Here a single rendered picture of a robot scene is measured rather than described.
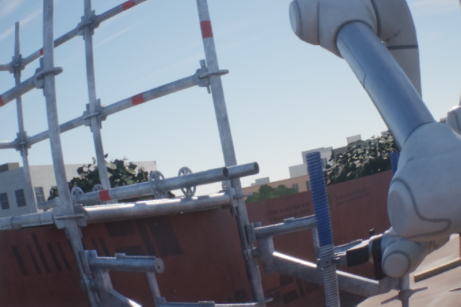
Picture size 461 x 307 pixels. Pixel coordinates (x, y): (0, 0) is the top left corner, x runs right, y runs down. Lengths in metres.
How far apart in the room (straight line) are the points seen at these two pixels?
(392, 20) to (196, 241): 1.76
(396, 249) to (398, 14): 0.55
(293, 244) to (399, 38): 2.30
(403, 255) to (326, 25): 0.52
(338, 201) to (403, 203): 3.23
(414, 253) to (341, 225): 2.82
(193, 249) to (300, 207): 0.95
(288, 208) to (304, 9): 2.34
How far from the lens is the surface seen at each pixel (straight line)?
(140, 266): 2.24
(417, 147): 1.25
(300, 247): 3.95
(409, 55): 1.73
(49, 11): 2.56
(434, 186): 1.18
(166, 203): 2.88
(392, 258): 1.60
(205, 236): 3.27
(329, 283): 1.93
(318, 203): 1.91
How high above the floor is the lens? 0.69
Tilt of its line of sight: 5 degrees up
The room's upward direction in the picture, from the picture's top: 11 degrees counter-clockwise
